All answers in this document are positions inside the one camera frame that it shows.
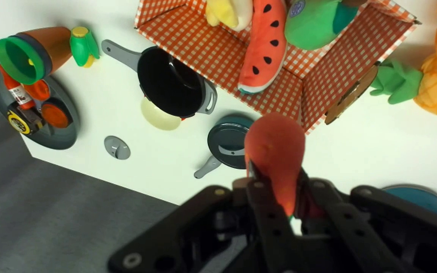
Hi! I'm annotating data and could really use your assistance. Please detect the black toy pot grey handles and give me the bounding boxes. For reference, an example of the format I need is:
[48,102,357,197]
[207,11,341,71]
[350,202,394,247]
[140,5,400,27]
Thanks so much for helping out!
[101,38,219,120]

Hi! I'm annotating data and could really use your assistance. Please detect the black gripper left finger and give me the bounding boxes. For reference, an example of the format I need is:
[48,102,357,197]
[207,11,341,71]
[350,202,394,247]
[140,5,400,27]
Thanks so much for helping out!
[245,176,307,273]

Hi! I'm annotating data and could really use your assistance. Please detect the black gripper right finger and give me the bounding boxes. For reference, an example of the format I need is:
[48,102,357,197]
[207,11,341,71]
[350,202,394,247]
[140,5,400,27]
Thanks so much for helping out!
[298,173,409,273]

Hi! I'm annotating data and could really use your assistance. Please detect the brown cup with green rim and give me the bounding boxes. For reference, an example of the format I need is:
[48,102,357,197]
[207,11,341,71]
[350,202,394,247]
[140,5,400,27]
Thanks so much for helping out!
[0,26,73,86]

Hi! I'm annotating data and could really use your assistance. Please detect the green and yellow toy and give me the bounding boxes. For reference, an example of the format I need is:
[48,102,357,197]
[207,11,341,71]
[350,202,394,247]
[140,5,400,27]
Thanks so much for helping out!
[69,26,102,68]

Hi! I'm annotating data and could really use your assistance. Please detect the black and yellow toy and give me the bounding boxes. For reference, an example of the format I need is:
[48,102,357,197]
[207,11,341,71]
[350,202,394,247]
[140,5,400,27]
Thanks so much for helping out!
[7,106,46,136]

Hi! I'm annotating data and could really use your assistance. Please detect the teal round dish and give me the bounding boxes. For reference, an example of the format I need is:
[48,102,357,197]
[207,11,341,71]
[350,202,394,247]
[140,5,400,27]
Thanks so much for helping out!
[380,183,437,218]

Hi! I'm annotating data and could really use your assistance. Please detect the green plush toy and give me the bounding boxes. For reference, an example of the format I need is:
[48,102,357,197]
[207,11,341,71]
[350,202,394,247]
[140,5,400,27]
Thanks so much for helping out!
[284,0,369,52]

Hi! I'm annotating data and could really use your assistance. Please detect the teal toy frying pan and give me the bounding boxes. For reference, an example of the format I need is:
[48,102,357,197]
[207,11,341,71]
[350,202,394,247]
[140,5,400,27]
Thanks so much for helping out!
[193,112,259,180]

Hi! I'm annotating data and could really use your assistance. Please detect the checkered orange cloth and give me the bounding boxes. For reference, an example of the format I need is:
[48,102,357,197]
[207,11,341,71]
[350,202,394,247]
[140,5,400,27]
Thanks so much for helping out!
[134,0,422,133]

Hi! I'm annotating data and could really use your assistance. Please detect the watermelon slice plush toy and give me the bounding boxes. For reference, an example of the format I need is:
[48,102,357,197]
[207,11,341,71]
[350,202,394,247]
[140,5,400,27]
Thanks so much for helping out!
[237,0,289,96]

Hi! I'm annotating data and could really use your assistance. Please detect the small grey round lid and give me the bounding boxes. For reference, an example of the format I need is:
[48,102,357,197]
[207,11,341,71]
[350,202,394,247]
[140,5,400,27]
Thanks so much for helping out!
[104,133,133,161]

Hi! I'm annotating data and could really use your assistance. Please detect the red toy fruit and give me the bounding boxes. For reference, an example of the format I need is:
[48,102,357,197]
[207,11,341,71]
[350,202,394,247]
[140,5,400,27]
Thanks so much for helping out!
[243,112,307,218]

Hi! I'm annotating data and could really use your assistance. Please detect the grey round plate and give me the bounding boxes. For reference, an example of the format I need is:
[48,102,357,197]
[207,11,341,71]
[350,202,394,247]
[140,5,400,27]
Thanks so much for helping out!
[0,58,83,152]

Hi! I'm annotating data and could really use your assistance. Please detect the pale yellow disc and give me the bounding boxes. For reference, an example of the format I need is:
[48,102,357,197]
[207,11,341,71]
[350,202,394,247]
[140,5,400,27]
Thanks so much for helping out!
[140,96,186,132]

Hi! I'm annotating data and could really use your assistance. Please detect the orange round toy piece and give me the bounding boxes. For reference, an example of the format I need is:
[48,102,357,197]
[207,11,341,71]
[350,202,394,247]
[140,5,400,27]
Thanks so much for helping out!
[26,79,54,103]
[42,102,73,129]

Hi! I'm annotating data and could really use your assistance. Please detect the red toy ketchup bottle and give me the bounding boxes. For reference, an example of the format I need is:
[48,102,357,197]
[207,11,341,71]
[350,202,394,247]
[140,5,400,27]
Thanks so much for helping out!
[0,65,37,112]

